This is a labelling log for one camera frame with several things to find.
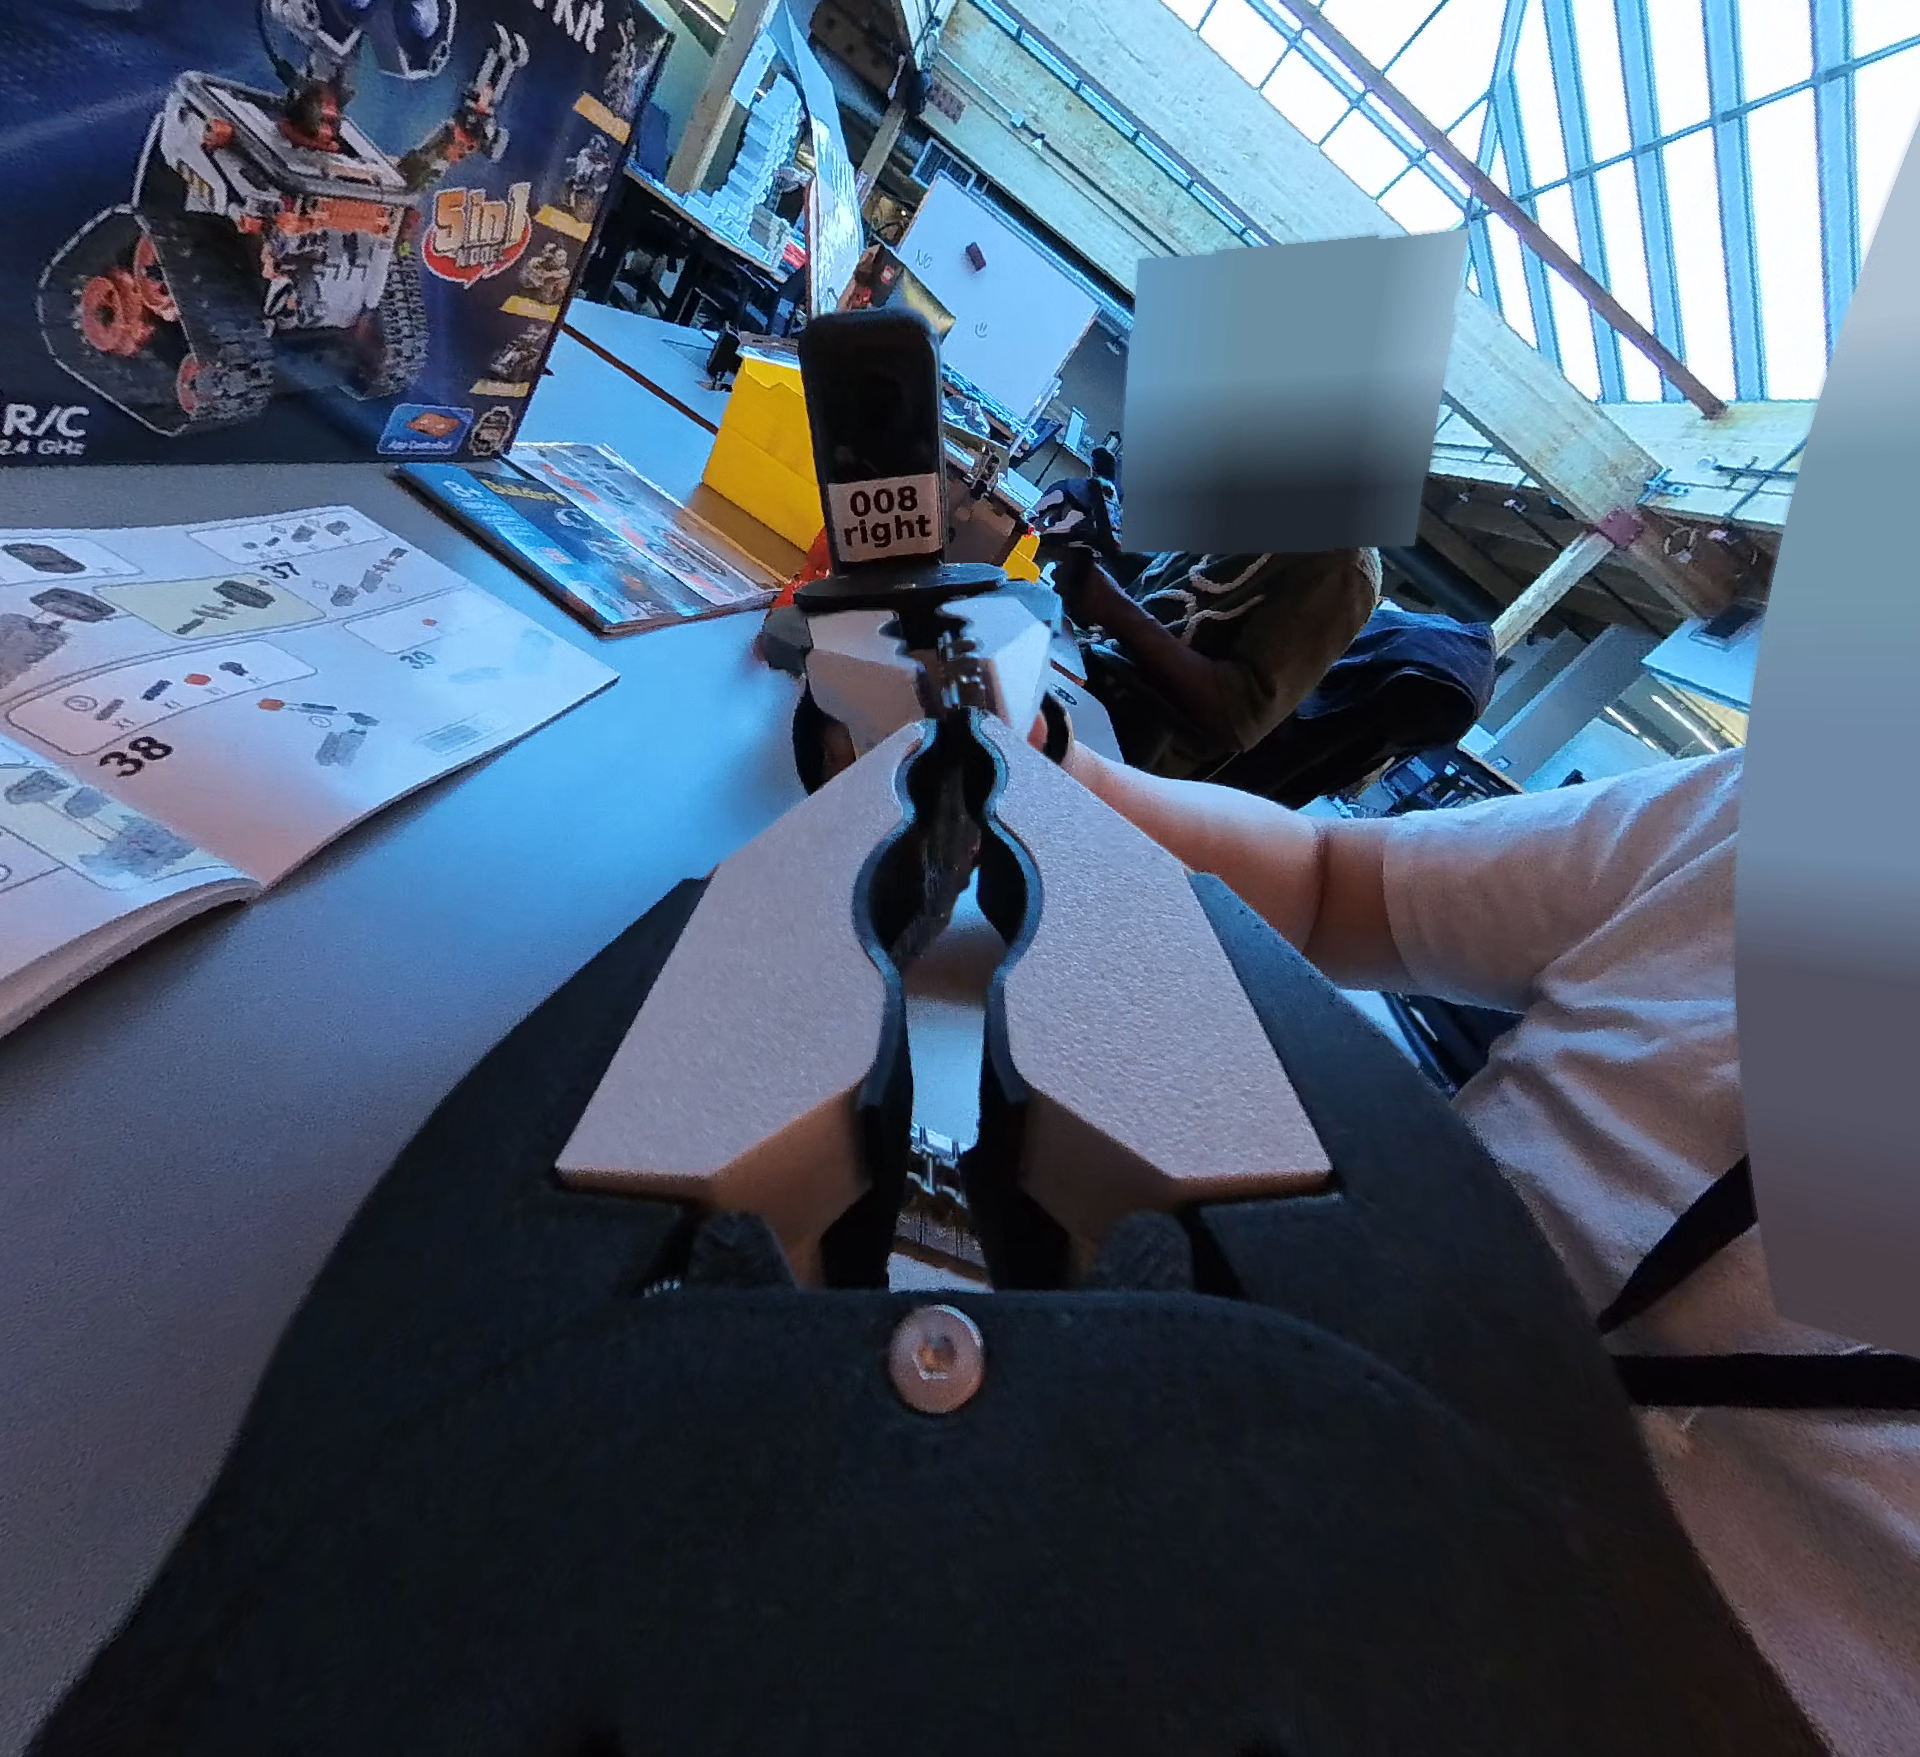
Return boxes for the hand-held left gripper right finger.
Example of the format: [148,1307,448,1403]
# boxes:
[965,712,1337,1292]

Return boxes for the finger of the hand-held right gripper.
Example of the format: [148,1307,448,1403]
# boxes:
[957,590,1062,734]
[808,610,927,770]

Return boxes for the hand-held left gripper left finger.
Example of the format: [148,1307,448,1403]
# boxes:
[556,722,943,1292]

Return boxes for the grey orange toy robot model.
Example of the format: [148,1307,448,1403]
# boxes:
[771,429,1055,679]

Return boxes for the grey track chain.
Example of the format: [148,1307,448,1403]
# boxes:
[885,720,1001,1292]

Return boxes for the grey desk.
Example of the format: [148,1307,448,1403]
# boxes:
[0,300,1130,1731]

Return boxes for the yellow plastic bin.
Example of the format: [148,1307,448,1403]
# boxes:
[705,345,1040,584]

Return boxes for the dark printed toy box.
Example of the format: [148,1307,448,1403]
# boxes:
[807,161,912,323]

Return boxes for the white board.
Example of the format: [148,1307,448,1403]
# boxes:
[885,174,1106,426]

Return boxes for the flat blue printed box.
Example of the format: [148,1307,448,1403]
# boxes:
[392,439,786,639]

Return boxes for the person's pale shirt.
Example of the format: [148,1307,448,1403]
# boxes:
[1381,752,1920,1757]

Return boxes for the open instruction booklet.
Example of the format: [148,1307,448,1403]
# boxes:
[0,508,621,1043]

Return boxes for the blue robot kit box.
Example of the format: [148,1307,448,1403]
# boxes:
[0,0,671,471]

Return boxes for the wooden post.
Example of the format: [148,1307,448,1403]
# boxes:
[856,0,1669,533]

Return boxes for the black lanyard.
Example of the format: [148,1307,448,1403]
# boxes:
[1595,1155,1920,1415]

